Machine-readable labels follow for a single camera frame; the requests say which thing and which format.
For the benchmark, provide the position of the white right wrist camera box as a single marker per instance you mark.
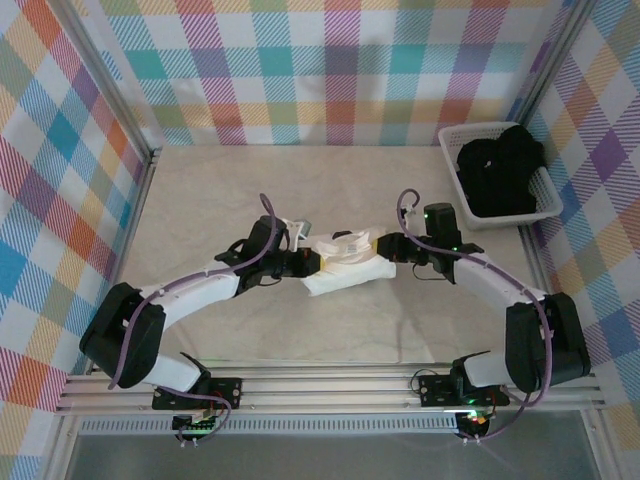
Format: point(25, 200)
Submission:
point(409, 212)

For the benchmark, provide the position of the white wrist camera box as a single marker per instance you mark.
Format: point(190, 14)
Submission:
point(302, 229)
point(409, 212)

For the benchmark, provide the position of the white t-shirt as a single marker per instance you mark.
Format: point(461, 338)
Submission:
point(350, 272)

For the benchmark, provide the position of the white plastic basket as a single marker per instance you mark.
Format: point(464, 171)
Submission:
point(547, 197)

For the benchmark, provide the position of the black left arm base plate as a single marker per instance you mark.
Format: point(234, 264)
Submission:
point(227, 392)

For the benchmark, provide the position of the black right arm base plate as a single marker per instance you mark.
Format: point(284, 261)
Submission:
point(435, 390)

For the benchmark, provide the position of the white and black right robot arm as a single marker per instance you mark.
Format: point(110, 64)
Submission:
point(530, 350)

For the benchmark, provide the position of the small controller circuit board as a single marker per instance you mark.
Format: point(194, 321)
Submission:
point(472, 420)
point(197, 424)

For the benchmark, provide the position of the black garment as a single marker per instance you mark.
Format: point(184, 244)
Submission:
point(500, 175)

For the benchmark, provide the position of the aluminium mounting rail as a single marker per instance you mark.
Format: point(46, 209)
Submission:
point(325, 390)

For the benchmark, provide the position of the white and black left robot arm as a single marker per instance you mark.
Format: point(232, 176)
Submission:
point(145, 340)

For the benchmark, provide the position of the aluminium side rail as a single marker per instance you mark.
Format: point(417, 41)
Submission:
point(532, 245)
point(131, 240)

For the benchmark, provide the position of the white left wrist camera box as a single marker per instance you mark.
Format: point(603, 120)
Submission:
point(302, 229)

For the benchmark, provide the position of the aluminium frame post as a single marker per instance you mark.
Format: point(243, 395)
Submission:
point(546, 75)
point(105, 75)

